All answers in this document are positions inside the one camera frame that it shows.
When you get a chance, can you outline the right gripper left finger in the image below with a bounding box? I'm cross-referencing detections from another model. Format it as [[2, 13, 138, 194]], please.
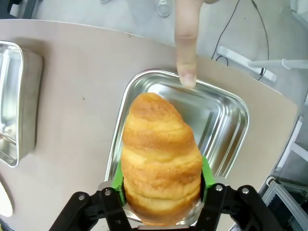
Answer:
[[49, 158, 133, 231]]

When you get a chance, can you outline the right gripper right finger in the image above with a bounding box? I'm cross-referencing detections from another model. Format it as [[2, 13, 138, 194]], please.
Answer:
[[193, 155, 283, 231]]

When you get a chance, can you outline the golden croissant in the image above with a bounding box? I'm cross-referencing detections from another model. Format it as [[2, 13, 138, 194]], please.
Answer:
[[120, 92, 203, 227]]

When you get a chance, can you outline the rectangular steel container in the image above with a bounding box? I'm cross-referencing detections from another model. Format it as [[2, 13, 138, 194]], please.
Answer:
[[103, 69, 250, 227], [0, 40, 44, 168]]

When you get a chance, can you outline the person's left hand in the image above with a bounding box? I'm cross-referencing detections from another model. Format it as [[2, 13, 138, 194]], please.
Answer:
[[173, 0, 220, 90]]

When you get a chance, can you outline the white scalloped plate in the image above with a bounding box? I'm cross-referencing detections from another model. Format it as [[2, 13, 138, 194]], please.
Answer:
[[0, 172, 14, 218]]

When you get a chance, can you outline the grey sneaker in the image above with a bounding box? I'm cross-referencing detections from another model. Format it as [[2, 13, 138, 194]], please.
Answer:
[[155, 0, 172, 17]]

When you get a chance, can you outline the aluminium profile frame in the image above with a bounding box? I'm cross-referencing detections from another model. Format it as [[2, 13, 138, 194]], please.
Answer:
[[261, 175, 308, 231]]

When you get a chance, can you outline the white metal frame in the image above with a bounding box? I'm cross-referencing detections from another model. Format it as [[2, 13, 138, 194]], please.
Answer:
[[274, 115, 308, 173]]

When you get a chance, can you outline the thin black floor cable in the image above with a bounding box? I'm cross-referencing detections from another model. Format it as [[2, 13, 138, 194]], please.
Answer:
[[251, 0, 270, 81], [211, 0, 241, 67]]

